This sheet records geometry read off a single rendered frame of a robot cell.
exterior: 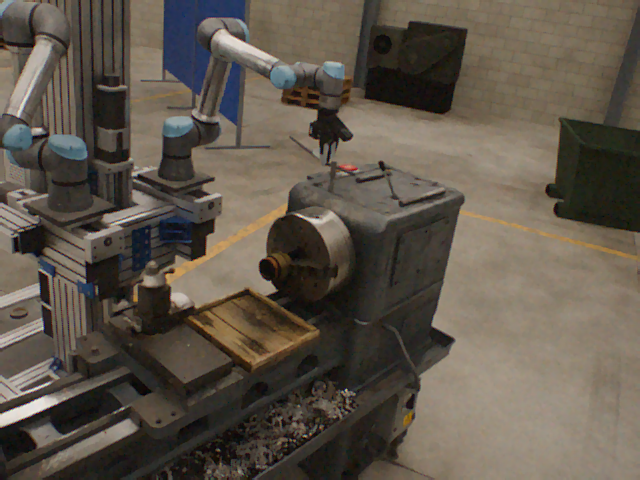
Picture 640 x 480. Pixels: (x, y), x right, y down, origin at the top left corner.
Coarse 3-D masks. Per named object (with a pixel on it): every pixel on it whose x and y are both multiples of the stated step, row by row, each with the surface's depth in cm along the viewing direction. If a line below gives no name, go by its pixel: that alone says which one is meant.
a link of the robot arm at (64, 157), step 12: (48, 144) 184; (60, 144) 183; (72, 144) 185; (84, 144) 189; (48, 156) 185; (60, 156) 184; (72, 156) 185; (84, 156) 189; (48, 168) 187; (60, 168) 186; (72, 168) 187; (84, 168) 191; (60, 180) 187; (72, 180) 188
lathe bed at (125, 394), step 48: (336, 336) 205; (48, 384) 156; (96, 384) 159; (144, 384) 175; (288, 384) 192; (0, 432) 140; (48, 432) 144; (96, 432) 145; (144, 432) 147; (192, 432) 167
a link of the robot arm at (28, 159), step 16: (16, 0) 172; (0, 16) 170; (16, 16) 170; (32, 16) 169; (0, 32) 174; (16, 32) 171; (32, 32) 171; (16, 48) 174; (32, 48) 175; (16, 64) 177; (16, 80) 179; (32, 128) 185; (32, 144) 186; (16, 160) 188; (32, 160) 187
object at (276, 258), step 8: (272, 256) 188; (280, 256) 188; (288, 256) 191; (264, 264) 190; (272, 264) 185; (280, 264) 186; (288, 264) 188; (264, 272) 190; (272, 272) 185; (280, 272) 187; (288, 272) 189
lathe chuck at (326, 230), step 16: (272, 224) 202; (304, 224) 191; (320, 224) 190; (272, 240) 204; (304, 240) 193; (320, 240) 188; (336, 240) 190; (304, 256) 206; (320, 256) 189; (336, 256) 188; (336, 272) 190; (288, 288) 204; (304, 288) 198; (320, 288) 193; (336, 288) 196
